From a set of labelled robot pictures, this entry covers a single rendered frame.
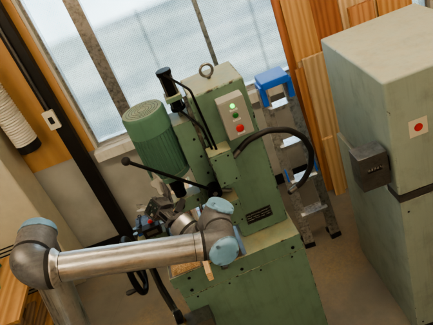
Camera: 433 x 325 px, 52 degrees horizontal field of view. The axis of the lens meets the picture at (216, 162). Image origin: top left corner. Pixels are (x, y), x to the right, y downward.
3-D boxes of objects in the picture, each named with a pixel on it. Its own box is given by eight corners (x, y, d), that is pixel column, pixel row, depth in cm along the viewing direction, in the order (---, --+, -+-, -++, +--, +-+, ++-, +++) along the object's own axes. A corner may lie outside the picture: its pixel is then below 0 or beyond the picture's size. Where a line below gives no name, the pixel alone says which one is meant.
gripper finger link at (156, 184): (149, 170, 157) (156, 195, 156) (160, 169, 162) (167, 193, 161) (142, 173, 159) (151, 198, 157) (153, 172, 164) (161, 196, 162)
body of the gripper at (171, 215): (150, 195, 155) (174, 216, 150) (165, 191, 162) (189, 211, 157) (142, 212, 158) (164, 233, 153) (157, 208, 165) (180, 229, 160)
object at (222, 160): (216, 178, 183) (204, 148, 175) (237, 169, 183) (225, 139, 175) (221, 189, 176) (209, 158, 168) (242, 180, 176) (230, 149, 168)
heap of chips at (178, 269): (169, 263, 188) (167, 258, 187) (197, 251, 189) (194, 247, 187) (172, 276, 181) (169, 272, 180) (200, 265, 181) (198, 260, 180)
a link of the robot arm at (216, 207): (240, 218, 139) (223, 247, 145) (232, 196, 149) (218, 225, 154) (212, 211, 136) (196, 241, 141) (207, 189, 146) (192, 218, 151)
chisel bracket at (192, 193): (176, 209, 203) (170, 195, 199) (205, 197, 204) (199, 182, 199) (179, 218, 197) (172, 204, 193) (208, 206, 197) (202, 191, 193)
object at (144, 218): (138, 224, 208) (133, 216, 205) (160, 215, 208) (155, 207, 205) (140, 242, 196) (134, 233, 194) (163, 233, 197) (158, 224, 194)
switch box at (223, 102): (227, 134, 174) (213, 98, 166) (250, 124, 175) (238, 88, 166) (230, 141, 169) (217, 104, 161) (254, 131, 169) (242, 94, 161)
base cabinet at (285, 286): (213, 320, 270) (169, 236, 234) (301, 282, 271) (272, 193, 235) (231, 387, 232) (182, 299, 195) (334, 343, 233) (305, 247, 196)
